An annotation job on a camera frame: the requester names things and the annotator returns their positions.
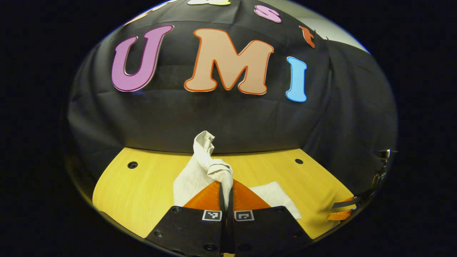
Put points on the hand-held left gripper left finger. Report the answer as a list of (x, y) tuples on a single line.
[(200, 232)]

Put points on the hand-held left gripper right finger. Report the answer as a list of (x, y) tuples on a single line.
[(260, 232)]

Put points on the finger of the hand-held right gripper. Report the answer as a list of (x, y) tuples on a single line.
[(344, 203), (341, 215)]

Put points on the cream white jeans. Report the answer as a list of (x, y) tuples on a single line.
[(200, 171)]

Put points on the black backdrop cloth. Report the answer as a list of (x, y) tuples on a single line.
[(178, 114)]

